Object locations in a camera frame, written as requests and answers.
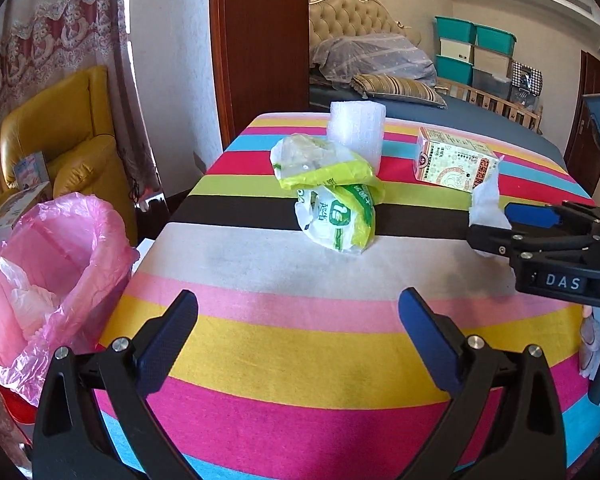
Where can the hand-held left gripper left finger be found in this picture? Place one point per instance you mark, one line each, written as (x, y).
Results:
(170, 340)

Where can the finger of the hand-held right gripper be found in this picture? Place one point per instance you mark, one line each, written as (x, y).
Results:
(530, 215)
(505, 242)

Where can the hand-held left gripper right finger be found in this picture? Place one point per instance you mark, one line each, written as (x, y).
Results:
(430, 345)

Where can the white tissue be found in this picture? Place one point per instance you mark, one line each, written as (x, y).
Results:
(485, 200)

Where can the bin with pink plastic liner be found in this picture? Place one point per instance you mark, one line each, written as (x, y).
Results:
(95, 270)

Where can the person's right hand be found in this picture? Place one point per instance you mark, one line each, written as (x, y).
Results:
(591, 345)

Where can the beige printed carton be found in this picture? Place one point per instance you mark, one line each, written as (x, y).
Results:
(455, 162)

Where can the dark brown door panel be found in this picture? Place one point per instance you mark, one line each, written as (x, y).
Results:
(585, 135)

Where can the bed with blue sheet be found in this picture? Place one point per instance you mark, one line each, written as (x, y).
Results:
(480, 125)

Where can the striped colourful tablecloth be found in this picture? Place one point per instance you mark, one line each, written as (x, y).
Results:
(280, 340)

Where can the black and white patterned bag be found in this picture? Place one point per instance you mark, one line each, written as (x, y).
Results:
(526, 85)

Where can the translucent white plastic bag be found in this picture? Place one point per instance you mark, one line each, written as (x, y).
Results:
(27, 295)

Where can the green and white plastic bag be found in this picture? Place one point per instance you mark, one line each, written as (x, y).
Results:
(337, 220)

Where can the stack of plastic storage boxes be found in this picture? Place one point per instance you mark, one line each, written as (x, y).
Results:
(455, 67)

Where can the striped pillow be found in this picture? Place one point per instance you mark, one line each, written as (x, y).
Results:
(400, 91)

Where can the white bubble wrap roll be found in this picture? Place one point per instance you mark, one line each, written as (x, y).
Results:
(355, 130)

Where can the flat white cardboard box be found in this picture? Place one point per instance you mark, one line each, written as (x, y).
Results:
(15, 215)

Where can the yellow-green plastic bag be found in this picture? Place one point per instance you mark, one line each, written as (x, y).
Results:
(320, 165)

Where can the small picture box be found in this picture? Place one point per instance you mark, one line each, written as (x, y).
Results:
(30, 170)

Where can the grey pillow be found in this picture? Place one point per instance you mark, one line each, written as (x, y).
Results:
(375, 57)

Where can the yellow leather armchair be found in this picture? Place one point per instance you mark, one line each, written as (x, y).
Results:
(70, 130)

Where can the beige tufted headboard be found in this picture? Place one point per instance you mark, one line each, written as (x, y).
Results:
(350, 15)

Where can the brown wooden door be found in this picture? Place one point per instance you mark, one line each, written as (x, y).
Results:
(260, 45)

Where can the lace patterned curtain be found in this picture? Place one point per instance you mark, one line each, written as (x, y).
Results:
(80, 25)

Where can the wooden crib rail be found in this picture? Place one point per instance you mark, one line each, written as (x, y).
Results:
(505, 107)

